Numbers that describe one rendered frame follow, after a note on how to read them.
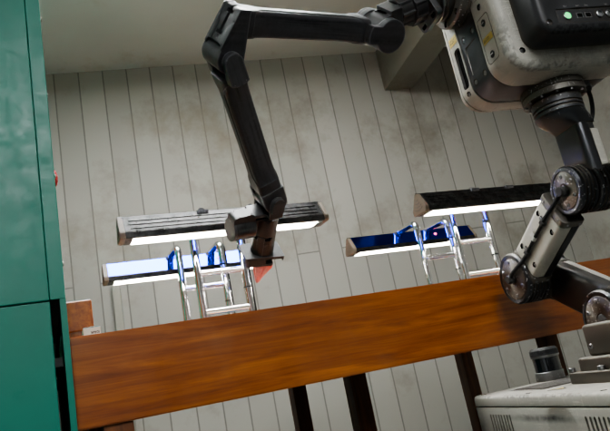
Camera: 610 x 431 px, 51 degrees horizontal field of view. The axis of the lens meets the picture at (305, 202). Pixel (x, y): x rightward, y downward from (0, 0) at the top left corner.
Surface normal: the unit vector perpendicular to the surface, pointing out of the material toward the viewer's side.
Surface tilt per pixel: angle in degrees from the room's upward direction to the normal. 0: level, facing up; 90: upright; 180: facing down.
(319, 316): 90
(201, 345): 90
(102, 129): 90
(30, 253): 90
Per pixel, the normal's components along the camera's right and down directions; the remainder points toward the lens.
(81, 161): 0.20, -0.30
